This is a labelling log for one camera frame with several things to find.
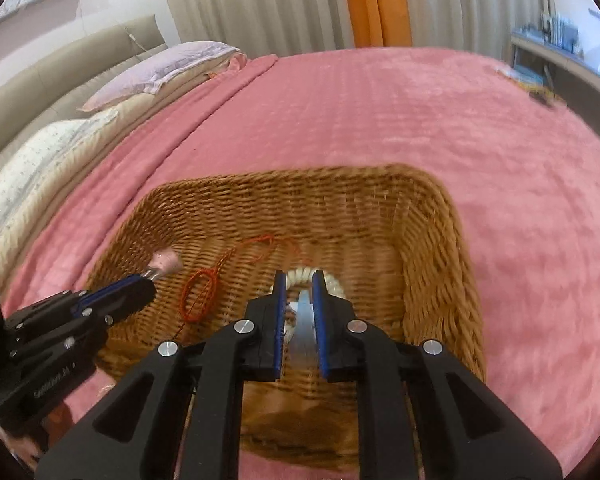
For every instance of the lilac pillow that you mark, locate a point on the lilac pillow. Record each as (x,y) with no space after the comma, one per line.
(170,65)

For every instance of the colourful book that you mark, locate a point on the colourful book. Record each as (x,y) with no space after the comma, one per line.
(517,75)

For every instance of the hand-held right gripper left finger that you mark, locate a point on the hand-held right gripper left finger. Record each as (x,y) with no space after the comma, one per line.
(280,320)

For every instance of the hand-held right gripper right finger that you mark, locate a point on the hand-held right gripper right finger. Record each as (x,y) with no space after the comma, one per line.
(320,325)

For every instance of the white desk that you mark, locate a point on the white desk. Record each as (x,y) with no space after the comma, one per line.
(570,67)

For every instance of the beige curtain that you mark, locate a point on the beige curtain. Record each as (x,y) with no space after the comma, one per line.
(470,5)
(255,5)

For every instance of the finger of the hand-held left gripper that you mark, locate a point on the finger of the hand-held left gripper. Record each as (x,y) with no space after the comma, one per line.
(125,302)
(110,290)

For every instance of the pink stone jewelry piece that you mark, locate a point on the pink stone jewelry piece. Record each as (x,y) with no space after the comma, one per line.
(165,261)

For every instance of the beige folded quilt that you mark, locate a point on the beige folded quilt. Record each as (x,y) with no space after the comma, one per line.
(180,92)

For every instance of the beige padded headboard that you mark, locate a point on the beige padded headboard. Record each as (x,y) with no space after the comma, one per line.
(55,70)

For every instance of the white floral pillow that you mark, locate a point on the white floral pillow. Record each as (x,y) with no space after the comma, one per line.
(40,160)

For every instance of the orange curtain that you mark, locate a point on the orange curtain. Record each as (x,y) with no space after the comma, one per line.
(375,0)

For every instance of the small dark object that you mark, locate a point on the small dark object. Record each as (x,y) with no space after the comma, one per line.
(547,100)

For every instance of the brown wicker basket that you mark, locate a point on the brown wicker basket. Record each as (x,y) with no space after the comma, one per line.
(380,240)

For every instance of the books on desk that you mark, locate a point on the books on desk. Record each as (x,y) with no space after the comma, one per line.
(555,30)

